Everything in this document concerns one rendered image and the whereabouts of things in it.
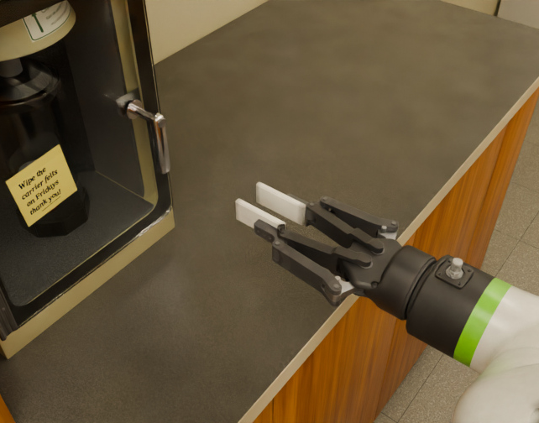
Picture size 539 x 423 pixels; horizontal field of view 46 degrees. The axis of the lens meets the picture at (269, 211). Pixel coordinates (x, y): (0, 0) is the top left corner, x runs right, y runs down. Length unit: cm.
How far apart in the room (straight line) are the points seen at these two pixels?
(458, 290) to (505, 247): 182
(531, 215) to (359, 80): 137
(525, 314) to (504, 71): 94
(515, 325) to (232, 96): 87
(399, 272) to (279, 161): 55
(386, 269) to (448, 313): 8
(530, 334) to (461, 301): 7
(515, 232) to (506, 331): 191
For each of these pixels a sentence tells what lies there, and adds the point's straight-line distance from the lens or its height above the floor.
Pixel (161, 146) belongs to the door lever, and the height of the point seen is 117.
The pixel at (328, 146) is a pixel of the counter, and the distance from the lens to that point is 120.
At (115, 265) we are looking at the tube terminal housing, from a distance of 97.
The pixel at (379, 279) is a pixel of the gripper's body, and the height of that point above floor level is 116.
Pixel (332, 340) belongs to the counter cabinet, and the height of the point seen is 78.
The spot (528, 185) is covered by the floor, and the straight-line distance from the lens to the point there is 276.
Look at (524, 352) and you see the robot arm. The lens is 58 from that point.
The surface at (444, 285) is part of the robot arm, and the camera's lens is 64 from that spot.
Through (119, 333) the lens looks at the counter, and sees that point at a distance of 91.
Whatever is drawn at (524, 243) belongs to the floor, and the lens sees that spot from 249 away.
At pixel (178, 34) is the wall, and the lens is 155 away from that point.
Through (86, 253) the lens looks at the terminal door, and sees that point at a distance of 89.
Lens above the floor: 165
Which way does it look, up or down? 43 degrees down
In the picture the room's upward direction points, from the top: straight up
